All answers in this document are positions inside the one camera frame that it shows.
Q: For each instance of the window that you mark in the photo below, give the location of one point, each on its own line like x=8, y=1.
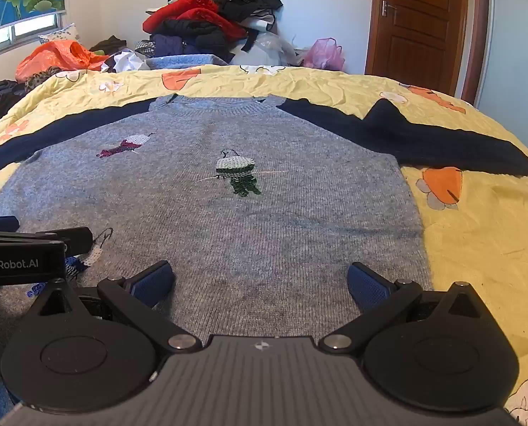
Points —
x=24, y=31

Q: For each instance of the clear plastic bag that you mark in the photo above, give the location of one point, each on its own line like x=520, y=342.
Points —
x=270, y=49

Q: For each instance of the red garment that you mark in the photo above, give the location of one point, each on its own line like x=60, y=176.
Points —
x=188, y=9

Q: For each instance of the white dotted pillow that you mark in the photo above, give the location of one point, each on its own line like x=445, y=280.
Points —
x=62, y=33

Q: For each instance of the grey sweater with navy sleeves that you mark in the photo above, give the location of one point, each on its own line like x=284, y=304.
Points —
x=255, y=239

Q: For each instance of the brown wooden door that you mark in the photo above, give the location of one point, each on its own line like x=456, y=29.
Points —
x=419, y=22

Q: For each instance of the orange plastic bag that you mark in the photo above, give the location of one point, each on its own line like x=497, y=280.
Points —
x=55, y=57

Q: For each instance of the navy padded jacket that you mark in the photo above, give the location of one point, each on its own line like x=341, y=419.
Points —
x=193, y=35

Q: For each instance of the leopard print cloth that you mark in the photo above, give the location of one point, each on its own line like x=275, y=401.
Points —
x=39, y=77

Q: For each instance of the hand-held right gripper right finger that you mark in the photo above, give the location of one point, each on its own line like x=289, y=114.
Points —
x=367, y=285

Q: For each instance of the white crumpled cloth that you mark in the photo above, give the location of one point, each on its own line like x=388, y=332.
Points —
x=124, y=61

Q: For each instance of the light blue knit cloth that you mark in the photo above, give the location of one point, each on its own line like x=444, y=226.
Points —
x=186, y=61

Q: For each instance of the yellow floral bed sheet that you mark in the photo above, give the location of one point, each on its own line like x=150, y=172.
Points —
x=481, y=230

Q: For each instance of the pink plastic bag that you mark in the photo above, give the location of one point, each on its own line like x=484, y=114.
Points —
x=324, y=53

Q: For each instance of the dark olive cloth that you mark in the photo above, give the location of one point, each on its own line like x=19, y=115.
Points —
x=108, y=44

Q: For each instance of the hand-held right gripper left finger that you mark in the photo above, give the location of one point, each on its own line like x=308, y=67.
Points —
x=155, y=280

